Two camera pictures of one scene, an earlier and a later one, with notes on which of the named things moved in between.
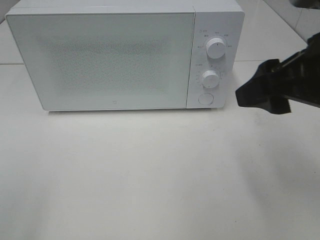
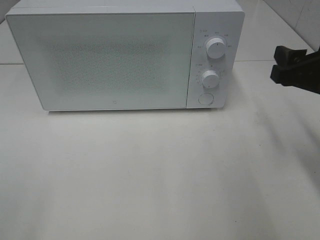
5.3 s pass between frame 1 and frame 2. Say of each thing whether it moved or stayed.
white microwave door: stayed
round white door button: stayed
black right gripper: moved
